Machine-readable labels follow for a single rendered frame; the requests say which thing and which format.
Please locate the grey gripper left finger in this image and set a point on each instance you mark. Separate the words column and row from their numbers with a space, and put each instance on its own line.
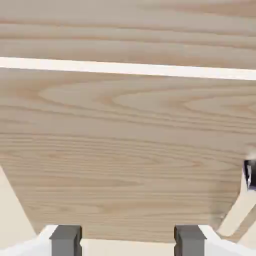
column 65, row 243

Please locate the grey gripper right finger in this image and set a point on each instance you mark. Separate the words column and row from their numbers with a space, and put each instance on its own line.
column 190, row 243

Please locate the light wood cabinet door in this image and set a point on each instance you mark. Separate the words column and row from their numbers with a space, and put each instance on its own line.
column 128, row 150
column 128, row 30

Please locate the light wood cabinet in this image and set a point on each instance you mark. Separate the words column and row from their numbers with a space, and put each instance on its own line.
column 128, row 68

